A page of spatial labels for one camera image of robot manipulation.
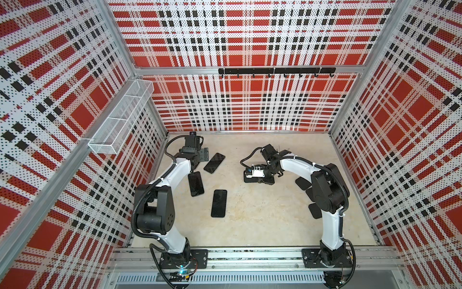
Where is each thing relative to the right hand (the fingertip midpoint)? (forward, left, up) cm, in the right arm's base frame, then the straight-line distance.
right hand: (262, 179), depth 95 cm
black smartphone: (+14, +28, -5) cm, 31 cm away
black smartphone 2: (-11, +23, -4) cm, 26 cm away
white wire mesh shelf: (+16, +78, +18) cm, 82 cm away
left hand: (+9, +35, +10) cm, 38 cm away
